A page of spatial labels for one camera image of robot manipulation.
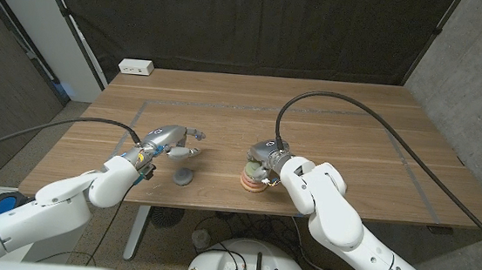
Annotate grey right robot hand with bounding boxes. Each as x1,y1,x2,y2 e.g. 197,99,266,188
244,138,296,186

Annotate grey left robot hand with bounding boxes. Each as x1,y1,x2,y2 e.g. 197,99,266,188
119,119,207,179

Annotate green ring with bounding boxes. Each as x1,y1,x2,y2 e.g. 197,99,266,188
242,159,266,182

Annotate coral red ring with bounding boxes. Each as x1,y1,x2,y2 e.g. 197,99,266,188
239,176,269,192

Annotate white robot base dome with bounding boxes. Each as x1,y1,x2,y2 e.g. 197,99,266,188
184,233,315,270

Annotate white power strip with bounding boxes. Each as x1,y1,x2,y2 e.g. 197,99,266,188
117,57,156,78

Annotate black round floor fan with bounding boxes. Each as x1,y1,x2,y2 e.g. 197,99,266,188
148,205,186,231

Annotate white table leg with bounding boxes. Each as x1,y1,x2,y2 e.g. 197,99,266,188
122,203,153,262

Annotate grey round floor object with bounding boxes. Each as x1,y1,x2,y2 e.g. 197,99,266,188
190,228,213,250

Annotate black backdrop curtain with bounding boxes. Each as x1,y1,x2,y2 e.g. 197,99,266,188
33,0,462,113

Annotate black backdrop stand pole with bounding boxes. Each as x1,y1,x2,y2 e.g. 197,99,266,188
24,0,114,91
400,0,464,91

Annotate blue foot pedal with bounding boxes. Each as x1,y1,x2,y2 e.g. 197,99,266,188
0,190,37,223

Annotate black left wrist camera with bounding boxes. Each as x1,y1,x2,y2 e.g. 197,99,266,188
139,163,157,183

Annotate large orange base ring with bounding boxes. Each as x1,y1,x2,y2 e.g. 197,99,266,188
239,182,269,195

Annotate small dark grey ring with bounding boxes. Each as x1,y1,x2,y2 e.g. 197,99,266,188
172,166,195,187

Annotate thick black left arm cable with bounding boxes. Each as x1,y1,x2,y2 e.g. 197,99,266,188
0,109,143,175

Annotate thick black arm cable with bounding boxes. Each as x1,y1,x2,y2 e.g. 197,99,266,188
0,109,143,175
264,87,482,262

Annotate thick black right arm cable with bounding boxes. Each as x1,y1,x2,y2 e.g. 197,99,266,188
264,87,482,262

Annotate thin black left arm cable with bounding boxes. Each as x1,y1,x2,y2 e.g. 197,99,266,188
85,181,133,270

